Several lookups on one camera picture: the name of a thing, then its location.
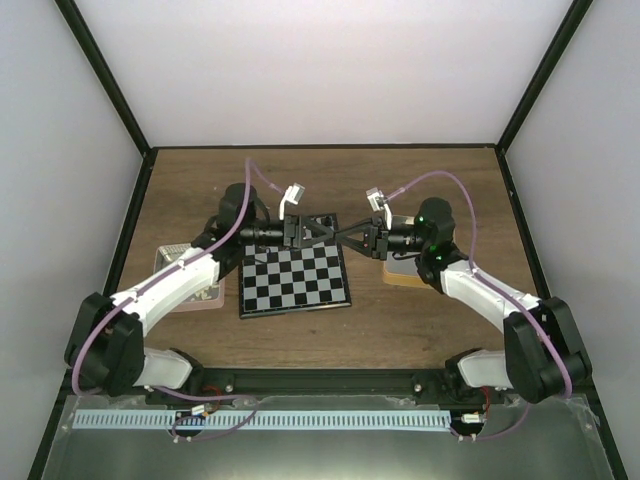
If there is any yellow metal tin box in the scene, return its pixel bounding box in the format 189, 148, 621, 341
382, 214, 436, 290

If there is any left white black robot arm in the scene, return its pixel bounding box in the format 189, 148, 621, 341
65, 183, 334, 404

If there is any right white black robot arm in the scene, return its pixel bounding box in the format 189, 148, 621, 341
335, 197, 592, 404

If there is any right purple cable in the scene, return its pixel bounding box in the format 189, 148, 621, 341
387, 171, 574, 442

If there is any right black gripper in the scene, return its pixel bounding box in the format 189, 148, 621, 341
336, 217, 429, 261

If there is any light blue slotted cable duct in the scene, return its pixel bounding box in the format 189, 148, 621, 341
72, 410, 451, 432

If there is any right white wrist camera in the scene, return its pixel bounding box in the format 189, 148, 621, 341
366, 187, 393, 230

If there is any pink tray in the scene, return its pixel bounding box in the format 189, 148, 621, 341
153, 243, 225, 313

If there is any black grey chessboard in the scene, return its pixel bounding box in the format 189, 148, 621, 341
238, 228, 352, 319

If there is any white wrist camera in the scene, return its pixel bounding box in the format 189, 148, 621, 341
366, 187, 393, 230
278, 183, 305, 221

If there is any black aluminium mounting rail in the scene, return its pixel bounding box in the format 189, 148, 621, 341
144, 366, 506, 406

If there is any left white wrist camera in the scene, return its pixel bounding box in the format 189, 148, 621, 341
278, 183, 305, 221

